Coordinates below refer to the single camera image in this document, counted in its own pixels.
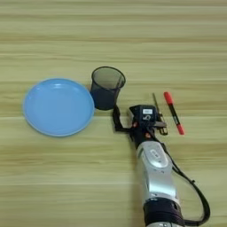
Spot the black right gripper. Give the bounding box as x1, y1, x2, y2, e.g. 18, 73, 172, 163
112, 105, 168, 149

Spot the red and black marker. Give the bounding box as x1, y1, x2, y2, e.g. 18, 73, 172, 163
163, 90, 185, 136

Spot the black mesh pen cup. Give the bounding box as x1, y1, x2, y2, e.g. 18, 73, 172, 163
90, 66, 127, 112

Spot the blue round plate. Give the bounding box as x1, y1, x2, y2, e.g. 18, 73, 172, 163
22, 77, 96, 137

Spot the black box with white label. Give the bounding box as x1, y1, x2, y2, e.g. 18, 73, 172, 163
132, 105, 158, 124

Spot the screwdriver with amber handle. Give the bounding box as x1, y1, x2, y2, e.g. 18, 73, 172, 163
152, 92, 168, 137

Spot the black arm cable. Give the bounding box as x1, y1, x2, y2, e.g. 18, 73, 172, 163
153, 138, 211, 227

